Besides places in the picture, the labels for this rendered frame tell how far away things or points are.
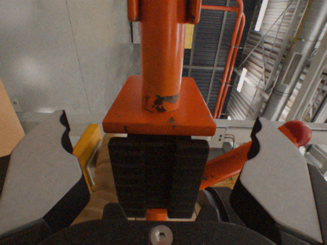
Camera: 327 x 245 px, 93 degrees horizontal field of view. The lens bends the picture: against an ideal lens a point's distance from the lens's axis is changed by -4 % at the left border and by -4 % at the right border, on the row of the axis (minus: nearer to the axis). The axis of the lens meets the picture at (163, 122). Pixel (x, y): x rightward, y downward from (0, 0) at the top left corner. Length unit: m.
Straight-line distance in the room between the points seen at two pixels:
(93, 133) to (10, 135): 0.21
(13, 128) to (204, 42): 10.72
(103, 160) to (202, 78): 11.34
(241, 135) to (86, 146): 1.29
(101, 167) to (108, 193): 0.03
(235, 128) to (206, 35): 9.74
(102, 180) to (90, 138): 0.11
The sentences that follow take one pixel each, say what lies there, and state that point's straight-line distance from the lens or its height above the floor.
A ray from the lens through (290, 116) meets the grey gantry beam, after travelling 2.87.
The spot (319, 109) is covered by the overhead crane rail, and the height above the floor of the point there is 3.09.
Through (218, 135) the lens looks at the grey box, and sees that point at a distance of 1.31.
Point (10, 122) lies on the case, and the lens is 0.46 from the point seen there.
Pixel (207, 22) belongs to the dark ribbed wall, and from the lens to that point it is 10.85.
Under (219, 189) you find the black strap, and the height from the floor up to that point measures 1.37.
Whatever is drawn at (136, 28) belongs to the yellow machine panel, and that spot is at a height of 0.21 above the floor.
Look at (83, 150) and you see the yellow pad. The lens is 0.27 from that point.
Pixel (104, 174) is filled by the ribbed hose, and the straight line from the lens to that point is 0.20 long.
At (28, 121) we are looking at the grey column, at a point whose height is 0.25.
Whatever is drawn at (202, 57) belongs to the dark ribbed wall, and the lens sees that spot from 11.09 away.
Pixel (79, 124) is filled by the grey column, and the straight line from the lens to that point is 1.40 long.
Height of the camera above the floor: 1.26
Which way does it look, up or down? 2 degrees up
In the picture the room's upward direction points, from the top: 92 degrees clockwise
